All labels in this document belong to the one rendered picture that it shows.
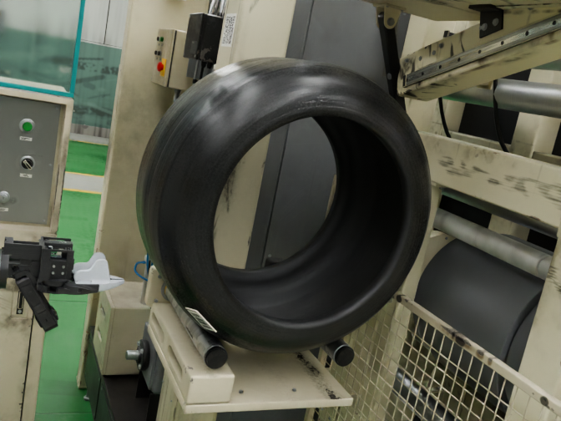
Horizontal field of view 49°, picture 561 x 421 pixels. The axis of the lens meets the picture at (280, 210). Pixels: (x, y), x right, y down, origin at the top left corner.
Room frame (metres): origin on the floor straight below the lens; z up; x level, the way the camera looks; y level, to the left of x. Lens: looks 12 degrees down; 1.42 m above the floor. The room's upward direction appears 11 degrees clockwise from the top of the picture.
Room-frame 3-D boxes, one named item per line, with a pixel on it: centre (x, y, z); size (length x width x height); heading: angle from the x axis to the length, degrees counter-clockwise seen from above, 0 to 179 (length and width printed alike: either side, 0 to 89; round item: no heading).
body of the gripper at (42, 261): (1.02, 0.40, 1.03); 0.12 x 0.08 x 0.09; 115
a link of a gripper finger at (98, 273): (1.05, 0.30, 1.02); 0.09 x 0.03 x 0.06; 115
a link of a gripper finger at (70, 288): (1.03, 0.33, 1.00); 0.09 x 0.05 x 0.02; 115
